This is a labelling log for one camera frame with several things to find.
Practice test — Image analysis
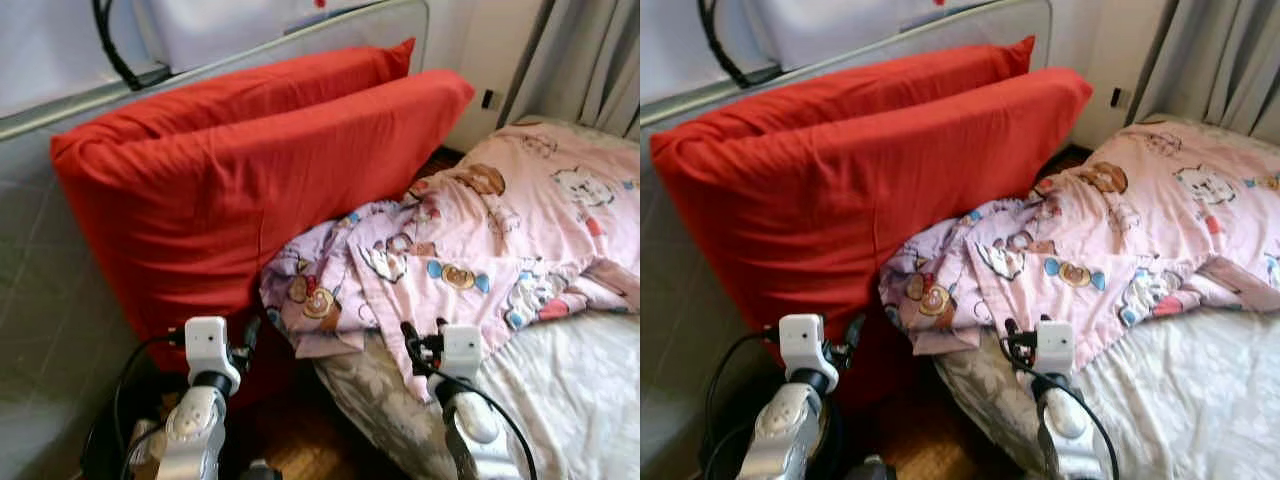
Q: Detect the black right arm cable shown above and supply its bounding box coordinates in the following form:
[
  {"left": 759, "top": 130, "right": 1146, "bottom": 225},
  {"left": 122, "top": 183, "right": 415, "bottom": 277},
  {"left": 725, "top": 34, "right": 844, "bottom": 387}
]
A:
[
  {"left": 425, "top": 365, "right": 539, "bottom": 480},
  {"left": 1015, "top": 360, "right": 1121, "bottom": 480}
]

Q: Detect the beige floral bedsheet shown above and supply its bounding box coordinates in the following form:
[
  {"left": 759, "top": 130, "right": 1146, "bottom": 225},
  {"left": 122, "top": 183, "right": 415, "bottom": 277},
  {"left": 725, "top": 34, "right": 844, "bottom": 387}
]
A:
[
  {"left": 312, "top": 305, "right": 641, "bottom": 480},
  {"left": 932, "top": 300, "right": 1280, "bottom": 480}
]

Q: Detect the pink cartoon print blanket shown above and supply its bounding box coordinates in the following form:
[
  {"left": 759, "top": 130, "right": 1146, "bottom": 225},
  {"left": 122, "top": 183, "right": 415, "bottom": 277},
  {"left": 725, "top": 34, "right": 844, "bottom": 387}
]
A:
[
  {"left": 878, "top": 122, "right": 1280, "bottom": 373},
  {"left": 258, "top": 122, "right": 641, "bottom": 403}
]

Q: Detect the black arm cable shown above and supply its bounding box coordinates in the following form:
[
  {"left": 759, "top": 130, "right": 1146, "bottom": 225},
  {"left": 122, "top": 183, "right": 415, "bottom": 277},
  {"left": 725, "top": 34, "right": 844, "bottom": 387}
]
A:
[
  {"left": 112, "top": 330, "right": 191, "bottom": 480},
  {"left": 705, "top": 328, "right": 786, "bottom": 480},
  {"left": 1015, "top": 360, "right": 1121, "bottom": 480},
  {"left": 425, "top": 365, "right": 539, "bottom": 480}
]

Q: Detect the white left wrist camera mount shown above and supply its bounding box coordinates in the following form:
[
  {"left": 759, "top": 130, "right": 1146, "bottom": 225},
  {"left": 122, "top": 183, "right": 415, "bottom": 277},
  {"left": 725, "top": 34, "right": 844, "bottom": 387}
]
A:
[
  {"left": 183, "top": 316, "right": 243, "bottom": 396},
  {"left": 778, "top": 313, "right": 836, "bottom": 393}
]

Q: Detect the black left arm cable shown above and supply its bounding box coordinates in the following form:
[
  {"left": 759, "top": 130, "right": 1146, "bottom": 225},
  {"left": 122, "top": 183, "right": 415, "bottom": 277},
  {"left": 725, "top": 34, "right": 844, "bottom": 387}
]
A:
[
  {"left": 705, "top": 328, "right": 786, "bottom": 480},
  {"left": 112, "top": 330, "right": 191, "bottom": 480}
]

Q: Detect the red cushion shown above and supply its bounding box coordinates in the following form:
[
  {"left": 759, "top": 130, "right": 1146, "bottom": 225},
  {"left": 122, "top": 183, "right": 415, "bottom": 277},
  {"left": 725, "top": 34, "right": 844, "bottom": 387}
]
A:
[
  {"left": 650, "top": 67, "right": 1094, "bottom": 411},
  {"left": 50, "top": 38, "right": 417, "bottom": 151},
  {"left": 50, "top": 68, "right": 476, "bottom": 406},
  {"left": 650, "top": 35, "right": 1036, "bottom": 151}
]

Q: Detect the thick black cable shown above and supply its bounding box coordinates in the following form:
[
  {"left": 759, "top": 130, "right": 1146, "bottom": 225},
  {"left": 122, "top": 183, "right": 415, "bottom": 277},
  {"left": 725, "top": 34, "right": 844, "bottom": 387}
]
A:
[
  {"left": 92, "top": 0, "right": 171, "bottom": 93},
  {"left": 698, "top": 0, "right": 781, "bottom": 89}
]

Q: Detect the grey curtain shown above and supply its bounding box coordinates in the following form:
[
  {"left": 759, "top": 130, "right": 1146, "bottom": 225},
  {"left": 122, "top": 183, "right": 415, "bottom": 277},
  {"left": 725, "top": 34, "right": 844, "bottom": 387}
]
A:
[
  {"left": 497, "top": 0, "right": 641, "bottom": 136},
  {"left": 1130, "top": 0, "right": 1280, "bottom": 146}
]

